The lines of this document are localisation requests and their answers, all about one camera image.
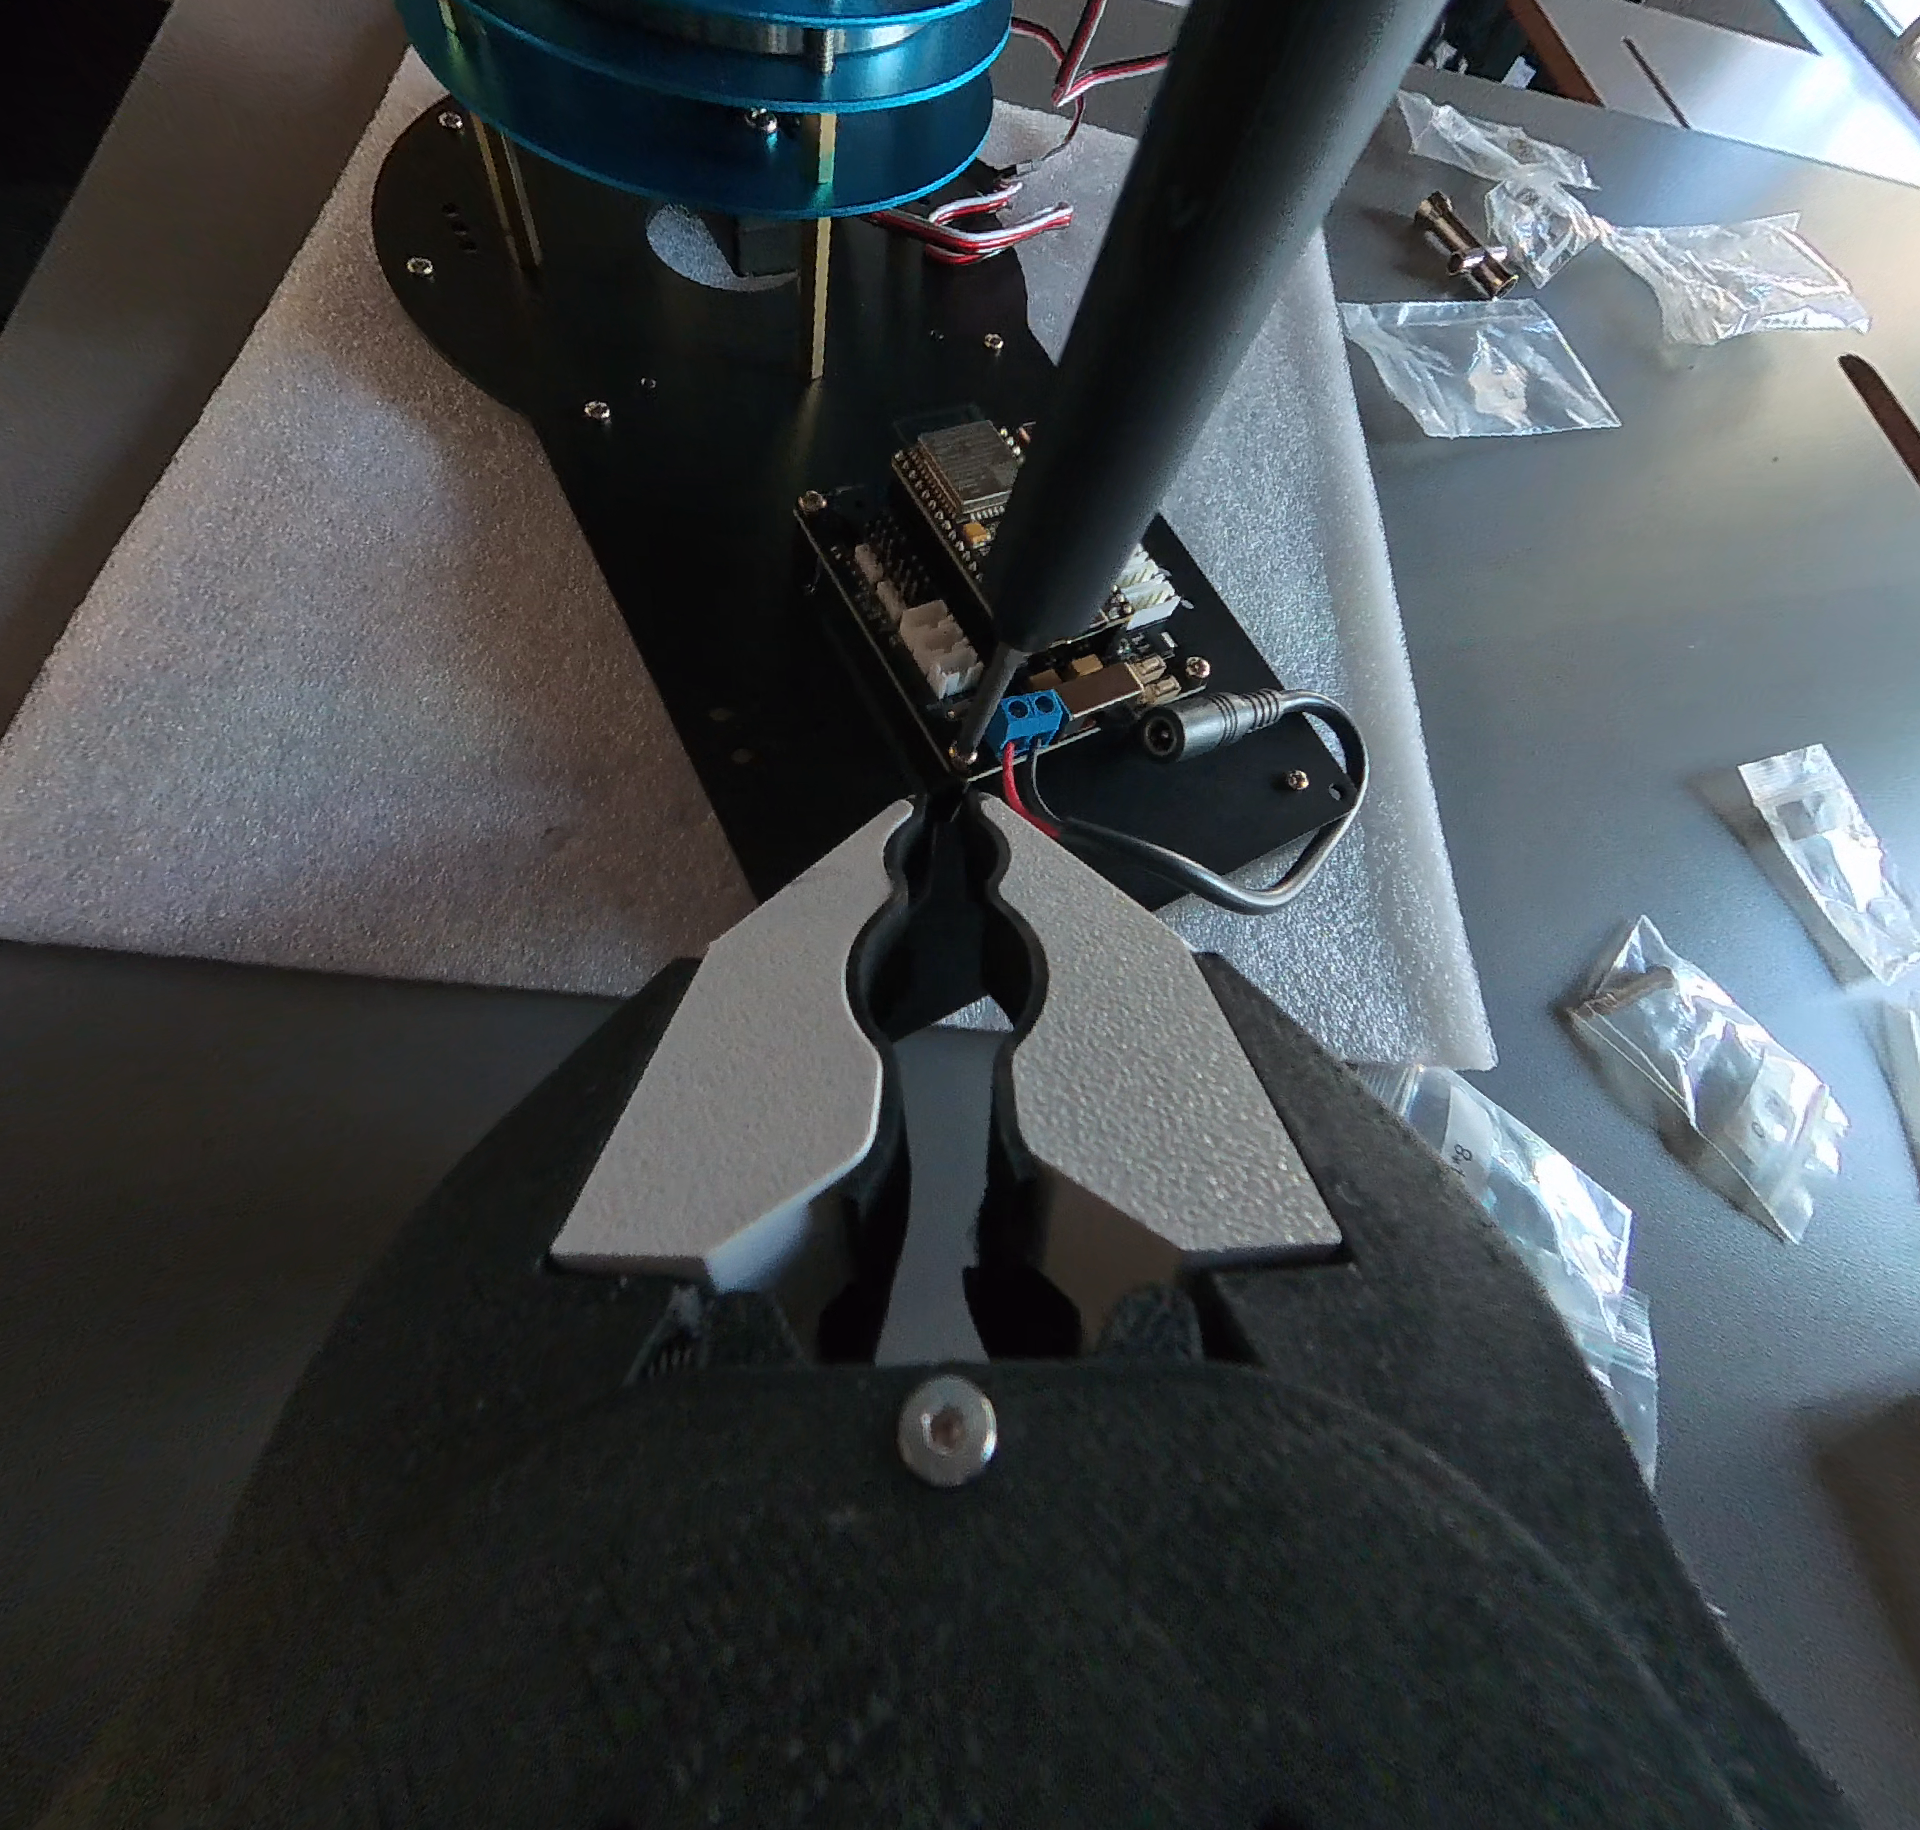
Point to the blue and black hobby robot base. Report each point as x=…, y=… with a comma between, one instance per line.
x=633, y=584

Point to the clear plastic zip bag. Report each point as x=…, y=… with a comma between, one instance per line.
x=1478, y=360
x=1513, y=1228
x=1500, y=134

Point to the crumpled clear plastic bag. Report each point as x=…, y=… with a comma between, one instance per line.
x=1724, y=267

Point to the black circuit board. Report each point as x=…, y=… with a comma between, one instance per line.
x=930, y=630

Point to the metal socket wrench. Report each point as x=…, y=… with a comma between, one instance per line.
x=1461, y=249

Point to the small clear parts bag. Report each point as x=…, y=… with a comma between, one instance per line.
x=1905, y=1075
x=1827, y=842
x=1724, y=1096

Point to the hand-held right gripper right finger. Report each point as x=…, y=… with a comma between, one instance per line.
x=1158, y=1096

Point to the black tube part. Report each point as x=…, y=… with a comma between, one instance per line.
x=1198, y=282

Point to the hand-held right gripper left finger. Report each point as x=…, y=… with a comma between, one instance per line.
x=747, y=1110

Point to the white foam sheet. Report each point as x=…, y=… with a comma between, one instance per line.
x=301, y=661

